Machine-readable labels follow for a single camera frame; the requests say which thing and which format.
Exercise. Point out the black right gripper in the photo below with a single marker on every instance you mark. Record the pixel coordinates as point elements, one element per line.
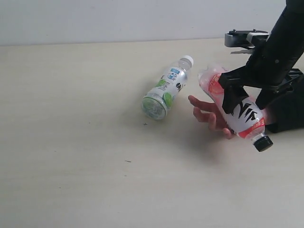
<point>270,68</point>

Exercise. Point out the pink peach drink bottle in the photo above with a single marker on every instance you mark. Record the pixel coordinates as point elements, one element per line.
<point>246,120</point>

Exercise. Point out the black sleeved forearm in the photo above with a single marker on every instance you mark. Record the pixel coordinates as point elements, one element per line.
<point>287,112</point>

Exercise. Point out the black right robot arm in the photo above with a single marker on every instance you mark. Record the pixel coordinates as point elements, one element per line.
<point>288,30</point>

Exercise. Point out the lime label clear bottle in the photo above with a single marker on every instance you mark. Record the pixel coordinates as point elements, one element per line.
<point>158,101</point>

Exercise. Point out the person's open hand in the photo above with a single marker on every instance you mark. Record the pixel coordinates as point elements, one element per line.
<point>209,113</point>

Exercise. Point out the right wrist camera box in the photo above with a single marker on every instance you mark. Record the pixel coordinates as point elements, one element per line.
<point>246,39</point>

